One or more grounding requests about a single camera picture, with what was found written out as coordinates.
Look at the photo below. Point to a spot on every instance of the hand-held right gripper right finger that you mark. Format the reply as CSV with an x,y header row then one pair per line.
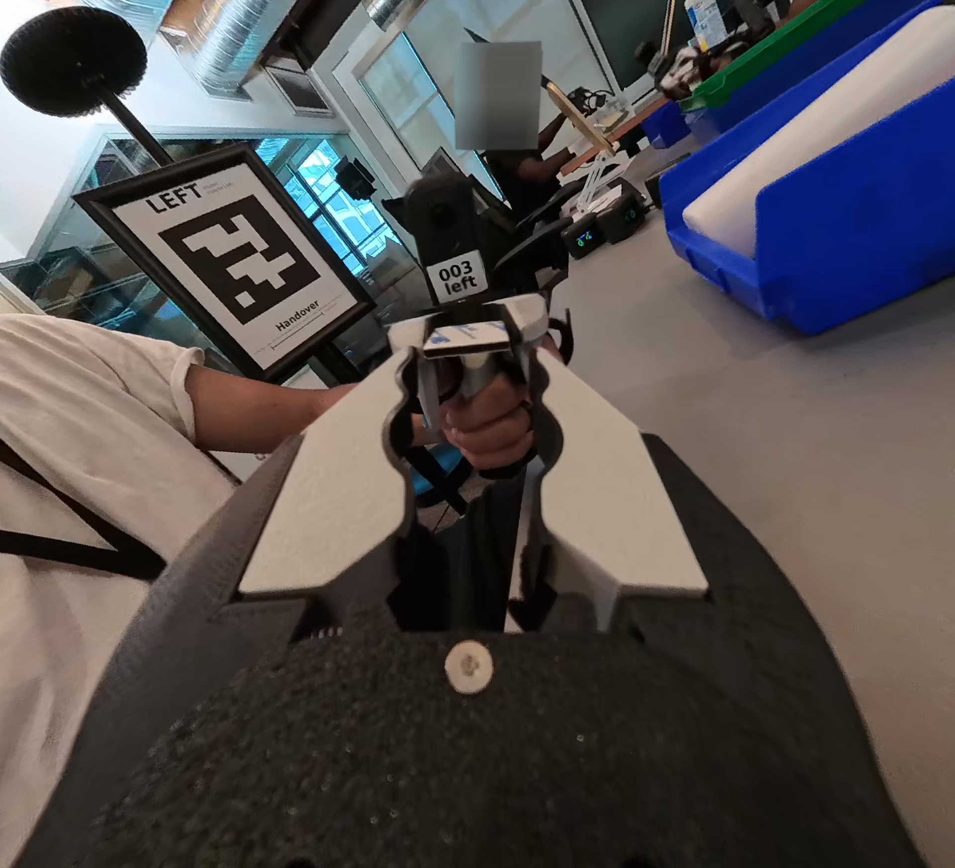
x,y
619,510

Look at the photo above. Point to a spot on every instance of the black charger green display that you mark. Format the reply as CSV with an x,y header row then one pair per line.
x,y
625,215
580,237

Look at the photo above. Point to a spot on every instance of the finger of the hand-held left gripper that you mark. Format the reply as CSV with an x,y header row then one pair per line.
x,y
526,323
407,338

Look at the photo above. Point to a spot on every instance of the white cylinder roll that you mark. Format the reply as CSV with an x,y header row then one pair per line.
x,y
821,129

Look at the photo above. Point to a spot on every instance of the person's left forearm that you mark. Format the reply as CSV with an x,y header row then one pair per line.
x,y
276,409

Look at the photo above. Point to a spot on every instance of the black framed marker sign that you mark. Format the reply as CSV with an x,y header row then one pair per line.
x,y
246,249

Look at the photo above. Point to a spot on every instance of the dark wall grille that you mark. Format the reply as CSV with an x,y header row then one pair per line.
x,y
298,88

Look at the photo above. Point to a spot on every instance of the black white patterned object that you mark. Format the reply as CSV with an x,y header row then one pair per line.
x,y
686,73

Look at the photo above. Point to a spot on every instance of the person's left hand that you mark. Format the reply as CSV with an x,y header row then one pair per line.
x,y
485,428

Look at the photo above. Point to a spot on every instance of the white bottle blue label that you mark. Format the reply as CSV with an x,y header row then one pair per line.
x,y
705,14

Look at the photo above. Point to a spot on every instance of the plain blue storage bin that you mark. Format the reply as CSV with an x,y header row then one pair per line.
x,y
664,125

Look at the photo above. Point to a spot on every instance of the blue bin with marker label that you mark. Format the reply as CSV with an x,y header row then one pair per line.
x,y
858,234

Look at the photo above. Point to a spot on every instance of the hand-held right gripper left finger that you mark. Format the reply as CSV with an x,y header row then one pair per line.
x,y
328,495

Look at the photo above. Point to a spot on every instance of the black camera on stand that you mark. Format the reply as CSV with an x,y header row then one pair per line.
x,y
354,178

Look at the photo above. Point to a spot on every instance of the green storage bin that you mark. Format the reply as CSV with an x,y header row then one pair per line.
x,y
783,40

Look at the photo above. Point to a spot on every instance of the black white card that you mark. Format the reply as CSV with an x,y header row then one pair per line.
x,y
466,340

